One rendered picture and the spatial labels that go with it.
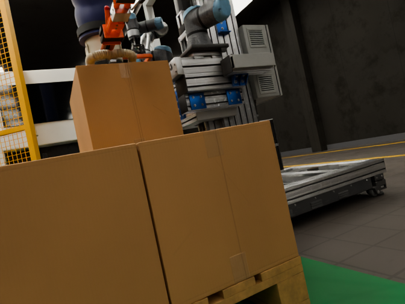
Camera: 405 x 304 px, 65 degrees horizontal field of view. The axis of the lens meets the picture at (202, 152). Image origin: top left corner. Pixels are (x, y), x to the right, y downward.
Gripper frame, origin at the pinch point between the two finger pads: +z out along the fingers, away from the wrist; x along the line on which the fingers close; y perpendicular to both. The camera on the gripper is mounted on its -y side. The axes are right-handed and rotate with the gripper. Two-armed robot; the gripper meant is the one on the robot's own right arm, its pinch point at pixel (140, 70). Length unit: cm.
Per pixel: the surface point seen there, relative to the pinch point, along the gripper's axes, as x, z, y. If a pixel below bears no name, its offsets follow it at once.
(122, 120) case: -31, 40, 61
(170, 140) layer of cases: -33, 56, 121
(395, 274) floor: 27, 109, 126
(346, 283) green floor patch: 14, 109, 119
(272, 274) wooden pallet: -13, 96, 121
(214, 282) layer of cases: -30, 92, 121
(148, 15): 123, -181, -294
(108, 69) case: -32, 17, 61
